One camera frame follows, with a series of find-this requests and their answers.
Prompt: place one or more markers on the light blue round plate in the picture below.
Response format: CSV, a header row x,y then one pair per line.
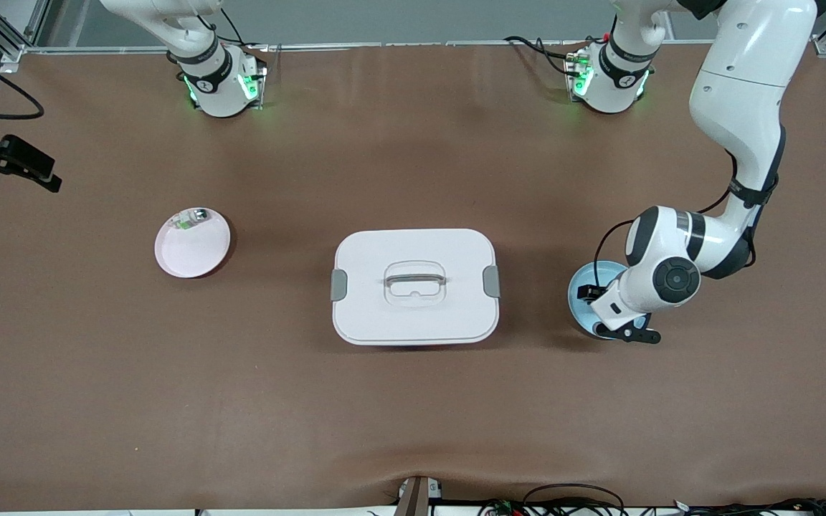
x,y
579,309

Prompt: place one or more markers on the white lidded storage box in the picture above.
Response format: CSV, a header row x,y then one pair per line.
x,y
413,315

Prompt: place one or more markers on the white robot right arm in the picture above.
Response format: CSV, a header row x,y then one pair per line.
x,y
216,86

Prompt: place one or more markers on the brown table mat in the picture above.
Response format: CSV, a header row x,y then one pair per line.
x,y
413,416

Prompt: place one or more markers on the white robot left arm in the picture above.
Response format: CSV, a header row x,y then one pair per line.
x,y
743,86

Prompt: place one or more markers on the green and silver switch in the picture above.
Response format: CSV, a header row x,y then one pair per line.
x,y
194,217

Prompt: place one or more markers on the brown and grey mount bracket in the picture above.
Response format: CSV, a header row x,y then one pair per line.
x,y
413,498

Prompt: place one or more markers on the pink round plate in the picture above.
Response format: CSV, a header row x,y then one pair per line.
x,y
191,254

